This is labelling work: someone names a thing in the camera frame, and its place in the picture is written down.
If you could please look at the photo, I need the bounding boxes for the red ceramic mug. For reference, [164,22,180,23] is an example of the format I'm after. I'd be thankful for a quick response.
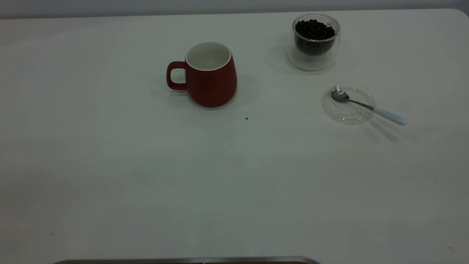
[166,41,238,108]

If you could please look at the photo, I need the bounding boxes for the metal spoon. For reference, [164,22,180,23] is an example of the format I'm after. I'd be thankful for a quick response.
[330,89,408,126]

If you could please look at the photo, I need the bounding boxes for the dark coffee beans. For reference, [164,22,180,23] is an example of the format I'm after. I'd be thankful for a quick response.
[295,19,336,55]

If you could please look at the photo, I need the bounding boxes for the clear glass saucer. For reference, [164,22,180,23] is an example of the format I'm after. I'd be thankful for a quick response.
[322,84,376,124]

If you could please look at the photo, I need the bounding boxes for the clear double-wall glass cup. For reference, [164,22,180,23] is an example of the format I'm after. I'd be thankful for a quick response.
[287,14,341,71]

